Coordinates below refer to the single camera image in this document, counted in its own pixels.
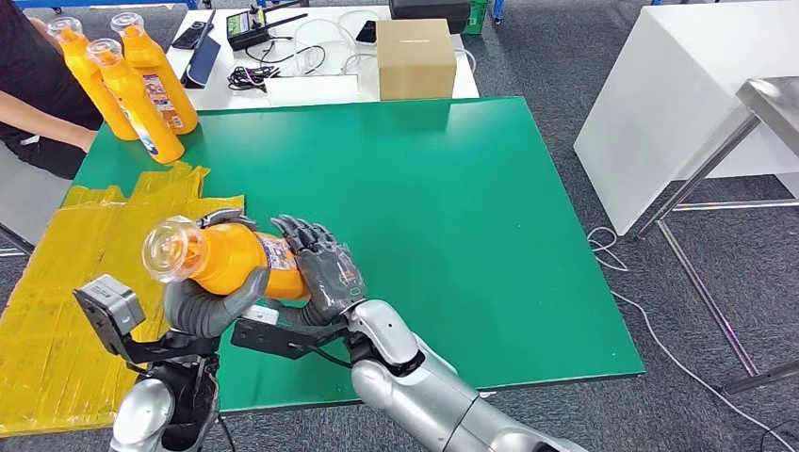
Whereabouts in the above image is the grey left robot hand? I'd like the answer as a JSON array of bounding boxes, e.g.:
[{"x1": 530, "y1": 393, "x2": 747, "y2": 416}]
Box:
[{"x1": 163, "y1": 207, "x2": 271, "y2": 340}]

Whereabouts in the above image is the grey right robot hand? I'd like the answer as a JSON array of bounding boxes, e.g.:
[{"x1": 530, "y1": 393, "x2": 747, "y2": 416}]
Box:
[{"x1": 269, "y1": 215, "x2": 367, "y2": 328}]

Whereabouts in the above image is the orange detergent bottle clear cap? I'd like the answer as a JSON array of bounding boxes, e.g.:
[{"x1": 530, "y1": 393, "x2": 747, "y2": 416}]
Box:
[
  {"x1": 47, "y1": 16, "x2": 139, "y2": 142},
  {"x1": 141, "y1": 216, "x2": 312, "y2": 302},
  {"x1": 110, "y1": 12, "x2": 200, "y2": 136},
  {"x1": 86, "y1": 38, "x2": 186, "y2": 166}
]

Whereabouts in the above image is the black phone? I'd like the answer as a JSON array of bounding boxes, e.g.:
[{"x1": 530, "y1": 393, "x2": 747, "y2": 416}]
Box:
[{"x1": 170, "y1": 20, "x2": 206, "y2": 51}]

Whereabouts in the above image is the yellow tape patch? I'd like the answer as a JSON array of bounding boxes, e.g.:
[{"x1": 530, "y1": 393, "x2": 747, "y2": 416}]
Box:
[{"x1": 0, "y1": 160, "x2": 247, "y2": 438}]

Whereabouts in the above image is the white table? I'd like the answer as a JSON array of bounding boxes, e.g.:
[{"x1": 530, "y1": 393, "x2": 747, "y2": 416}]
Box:
[{"x1": 165, "y1": 5, "x2": 481, "y2": 114}]

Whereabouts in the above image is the white bench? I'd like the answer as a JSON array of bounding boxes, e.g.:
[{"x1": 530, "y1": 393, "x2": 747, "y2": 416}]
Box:
[{"x1": 0, "y1": 144, "x2": 73, "y2": 258}]

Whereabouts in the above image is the brown cardboard box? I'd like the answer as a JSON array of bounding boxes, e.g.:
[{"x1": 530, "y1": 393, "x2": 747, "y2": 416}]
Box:
[{"x1": 375, "y1": 18, "x2": 458, "y2": 103}]

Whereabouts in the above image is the dark blue tablet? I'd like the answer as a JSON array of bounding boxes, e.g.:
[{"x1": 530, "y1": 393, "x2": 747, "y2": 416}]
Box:
[{"x1": 179, "y1": 8, "x2": 221, "y2": 90}]

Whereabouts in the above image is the black device with antennas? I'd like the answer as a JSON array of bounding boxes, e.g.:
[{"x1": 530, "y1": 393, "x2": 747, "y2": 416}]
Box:
[{"x1": 225, "y1": 0, "x2": 310, "y2": 53}]

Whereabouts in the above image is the person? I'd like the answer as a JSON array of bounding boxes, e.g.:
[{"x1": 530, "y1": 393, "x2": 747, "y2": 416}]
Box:
[{"x1": 0, "y1": 0, "x2": 105, "y2": 181}]

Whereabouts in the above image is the black case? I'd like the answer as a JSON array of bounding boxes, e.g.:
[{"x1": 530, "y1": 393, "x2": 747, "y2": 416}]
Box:
[{"x1": 387, "y1": 0, "x2": 470, "y2": 36}]

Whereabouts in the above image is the green crate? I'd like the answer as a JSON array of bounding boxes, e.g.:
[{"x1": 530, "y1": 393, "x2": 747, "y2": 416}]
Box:
[{"x1": 463, "y1": 0, "x2": 491, "y2": 36}]

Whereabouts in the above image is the white cabinet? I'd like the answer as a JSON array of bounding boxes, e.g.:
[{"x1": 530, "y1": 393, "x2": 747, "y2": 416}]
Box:
[{"x1": 573, "y1": 0, "x2": 799, "y2": 237}]

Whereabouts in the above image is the steel table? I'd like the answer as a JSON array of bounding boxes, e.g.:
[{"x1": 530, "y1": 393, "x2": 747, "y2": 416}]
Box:
[{"x1": 636, "y1": 75, "x2": 799, "y2": 396}]

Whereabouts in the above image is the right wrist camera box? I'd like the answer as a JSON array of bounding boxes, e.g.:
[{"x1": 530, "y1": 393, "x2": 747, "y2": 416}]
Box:
[{"x1": 231, "y1": 304, "x2": 351, "y2": 362}]

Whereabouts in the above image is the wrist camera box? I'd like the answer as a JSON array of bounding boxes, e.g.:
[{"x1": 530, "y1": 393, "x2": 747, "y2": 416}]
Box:
[
  {"x1": 73, "y1": 274, "x2": 220, "y2": 366},
  {"x1": 231, "y1": 304, "x2": 351, "y2": 362}
]

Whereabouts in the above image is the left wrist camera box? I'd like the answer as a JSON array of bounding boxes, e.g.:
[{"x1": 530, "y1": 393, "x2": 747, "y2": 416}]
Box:
[{"x1": 73, "y1": 274, "x2": 220, "y2": 366}]

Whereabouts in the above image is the black cable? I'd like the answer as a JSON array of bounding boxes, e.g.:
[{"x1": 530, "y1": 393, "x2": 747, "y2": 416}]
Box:
[{"x1": 226, "y1": 36, "x2": 328, "y2": 95}]

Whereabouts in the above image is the white floor cable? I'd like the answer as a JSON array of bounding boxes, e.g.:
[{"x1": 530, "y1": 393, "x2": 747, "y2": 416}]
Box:
[{"x1": 586, "y1": 225, "x2": 799, "y2": 452}]

